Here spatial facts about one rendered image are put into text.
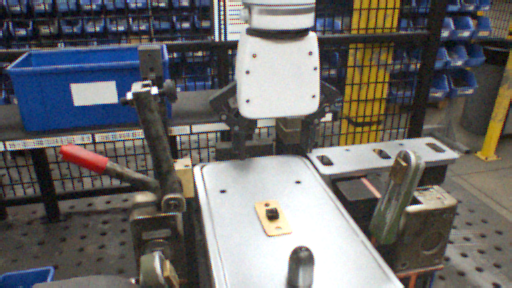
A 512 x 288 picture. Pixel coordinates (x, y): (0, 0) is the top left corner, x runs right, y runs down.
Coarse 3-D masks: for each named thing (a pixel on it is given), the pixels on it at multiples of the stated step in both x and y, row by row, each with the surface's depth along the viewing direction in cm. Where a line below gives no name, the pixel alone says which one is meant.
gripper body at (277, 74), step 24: (240, 48) 45; (264, 48) 45; (288, 48) 45; (312, 48) 46; (240, 72) 46; (264, 72) 46; (288, 72) 46; (312, 72) 47; (240, 96) 47; (264, 96) 47; (288, 96) 48; (312, 96) 49
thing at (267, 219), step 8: (272, 200) 62; (256, 208) 60; (264, 208) 60; (280, 208) 60; (264, 216) 58; (272, 216) 57; (280, 216) 58; (264, 224) 57; (272, 224) 57; (280, 224) 57; (288, 224) 57; (272, 232) 55; (280, 232) 55; (288, 232) 55
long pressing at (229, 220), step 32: (256, 160) 75; (288, 160) 75; (256, 192) 65; (288, 192) 65; (320, 192) 65; (224, 224) 57; (256, 224) 57; (320, 224) 57; (352, 224) 58; (224, 256) 51; (256, 256) 51; (288, 256) 51; (320, 256) 51; (352, 256) 51
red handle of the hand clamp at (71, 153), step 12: (72, 144) 47; (72, 156) 46; (84, 156) 47; (96, 156) 48; (96, 168) 48; (108, 168) 48; (120, 168) 49; (120, 180) 50; (132, 180) 50; (144, 180) 50; (156, 180) 52; (156, 192) 51
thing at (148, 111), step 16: (128, 96) 46; (144, 96) 45; (160, 96) 46; (176, 96) 46; (144, 112) 45; (144, 128) 46; (160, 128) 47; (160, 144) 48; (160, 160) 49; (160, 176) 49; (176, 176) 53; (176, 192) 51
